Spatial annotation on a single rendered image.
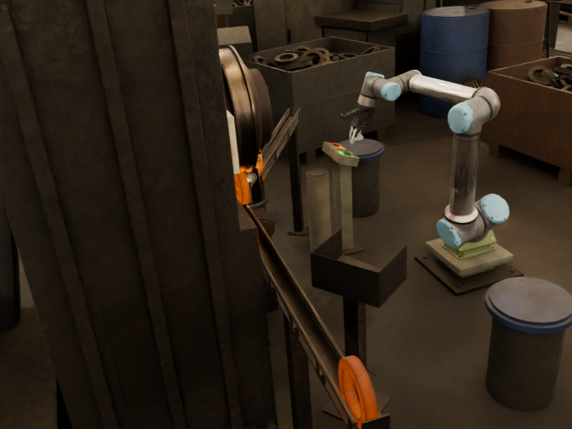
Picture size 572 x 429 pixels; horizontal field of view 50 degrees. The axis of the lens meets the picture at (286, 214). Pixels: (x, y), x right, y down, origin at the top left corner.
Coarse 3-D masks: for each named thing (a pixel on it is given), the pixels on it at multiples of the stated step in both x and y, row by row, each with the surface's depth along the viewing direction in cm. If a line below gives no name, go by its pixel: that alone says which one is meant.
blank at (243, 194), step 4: (240, 172) 234; (244, 172) 234; (236, 176) 237; (240, 176) 233; (244, 176) 233; (240, 180) 233; (244, 180) 233; (240, 184) 233; (244, 184) 233; (248, 184) 233; (240, 188) 234; (244, 188) 233; (248, 188) 233; (240, 192) 235; (244, 192) 233; (248, 192) 234; (240, 196) 237; (244, 196) 234; (248, 196) 235; (240, 200) 238; (244, 200) 236; (248, 200) 237
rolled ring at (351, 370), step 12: (348, 360) 151; (348, 372) 151; (360, 372) 147; (348, 384) 159; (360, 384) 145; (348, 396) 158; (360, 396) 145; (372, 396) 144; (360, 408) 156; (372, 408) 144; (360, 420) 149
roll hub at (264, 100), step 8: (256, 72) 220; (256, 80) 217; (256, 88) 216; (264, 88) 216; (264, 96) 216; (264, 104) 216; (264, 112) 216; (264, 120) 217; (264, 128) 219; (264, 136) 223
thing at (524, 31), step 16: (512, 0) 562; (528, 0) 548; (496, 16) 526; (512, 16) 520; (528, 16) 519; (544, 16) 529; (496, 32) 531; (512, 32) 525; (528, 32) 525; (496, 48) 536; (512, 48) 531; (528, 48) 531; (496, 64) 542; (512, 64) 537
